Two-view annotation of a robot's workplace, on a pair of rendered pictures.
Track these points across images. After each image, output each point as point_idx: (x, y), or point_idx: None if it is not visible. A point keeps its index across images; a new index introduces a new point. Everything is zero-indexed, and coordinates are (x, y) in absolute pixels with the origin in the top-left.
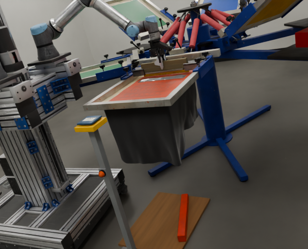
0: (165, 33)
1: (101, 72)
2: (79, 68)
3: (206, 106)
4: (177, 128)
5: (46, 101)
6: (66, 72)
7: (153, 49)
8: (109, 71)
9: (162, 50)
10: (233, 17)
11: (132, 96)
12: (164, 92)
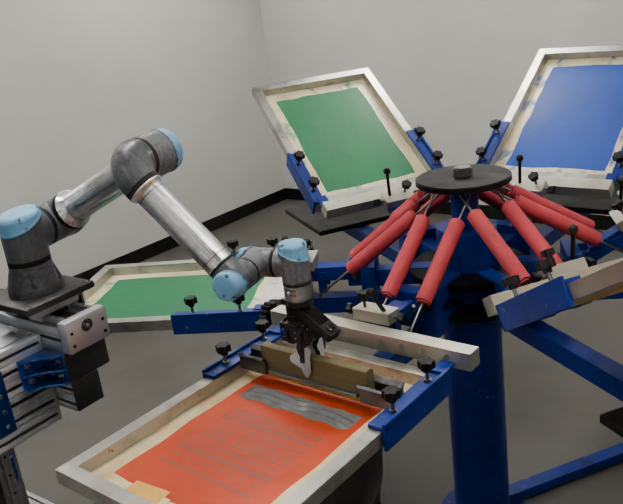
0: (380, 226)
1: (184, 315)
2: (100, 333)
3: (462, 432)
4: None
5: None
6: (60, 344)
7: (290, 323)
8: (204, 317)
9: None
10: (544, 252)
11: (189, 464)
12: (264, 490)
